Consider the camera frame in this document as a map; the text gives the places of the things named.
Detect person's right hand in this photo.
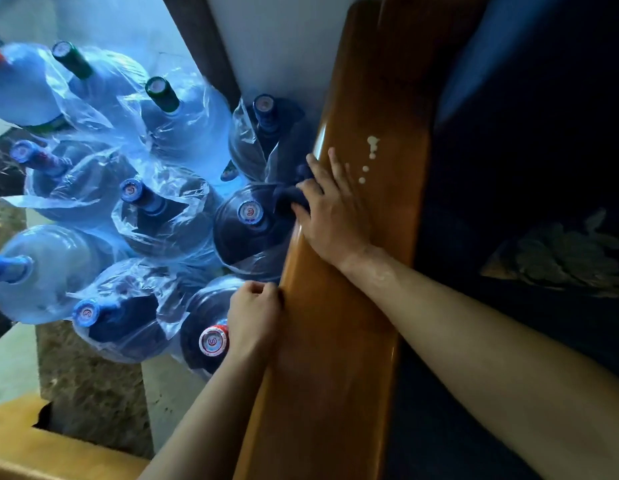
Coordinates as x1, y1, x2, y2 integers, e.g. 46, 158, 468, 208
291, 147, 375, 275

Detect person's left hand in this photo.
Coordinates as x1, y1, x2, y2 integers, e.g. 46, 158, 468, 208
227, 280, 284, 365

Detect dark blue cleaning cloth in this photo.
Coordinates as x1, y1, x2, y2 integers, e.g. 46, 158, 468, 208
271, 163, 320, 213

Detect person's left forearm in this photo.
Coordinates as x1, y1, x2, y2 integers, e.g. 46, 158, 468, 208
139, 347, 270, 480

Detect blue sofa back cushion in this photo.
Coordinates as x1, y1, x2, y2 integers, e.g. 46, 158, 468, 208
434, 0, 619, 211

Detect blue sofa seat cushion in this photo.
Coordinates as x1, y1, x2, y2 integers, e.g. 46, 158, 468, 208
384, 124, 619, 480

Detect white liquid spill drops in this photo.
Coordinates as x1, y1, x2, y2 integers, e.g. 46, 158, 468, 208
358, 135, 381, 185

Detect group of blue water jugs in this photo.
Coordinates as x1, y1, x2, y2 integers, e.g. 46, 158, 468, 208
0, 32, 320, 381

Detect floral throw pillow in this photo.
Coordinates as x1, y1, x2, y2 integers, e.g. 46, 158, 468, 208
481, 207, 619, 299

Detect dark brown skirting board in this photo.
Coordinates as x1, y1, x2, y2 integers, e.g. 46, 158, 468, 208
161, 0, 242, 111

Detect wooden sofa frame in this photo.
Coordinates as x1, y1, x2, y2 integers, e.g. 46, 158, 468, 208
377, 0, 493, 145

